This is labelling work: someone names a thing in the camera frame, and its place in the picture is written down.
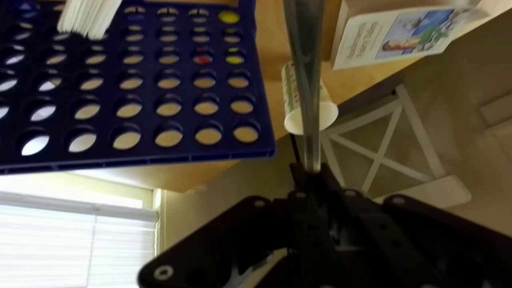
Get red game disc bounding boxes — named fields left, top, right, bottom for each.
left=192, top=49, right=214, bottom=67

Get small white carton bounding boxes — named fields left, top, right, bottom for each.
left=56, top=0, right=125, bottom=41

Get yellow game disc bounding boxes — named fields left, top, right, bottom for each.
left=217, top=8, right=241, bottom=25
left=224, top=51, right=246, bottom=67

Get flat grey white box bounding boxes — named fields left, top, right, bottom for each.
left=329, top=0, right=494, bottom=72

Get large white window blinds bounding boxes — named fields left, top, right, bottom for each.
left=0, top=188, right=160, bottom=288

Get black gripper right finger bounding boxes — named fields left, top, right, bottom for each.
left=318, top=163, right=512, bottom=288

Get blue connect four grid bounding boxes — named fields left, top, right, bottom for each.
left=0, top=0, right=277, bottom=176

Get white cross-braced chair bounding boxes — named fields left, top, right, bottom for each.
left=318, top=83, right=473, bottom=211

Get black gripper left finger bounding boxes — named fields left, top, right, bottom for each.
left=136, top=163, right=321, bottom=288

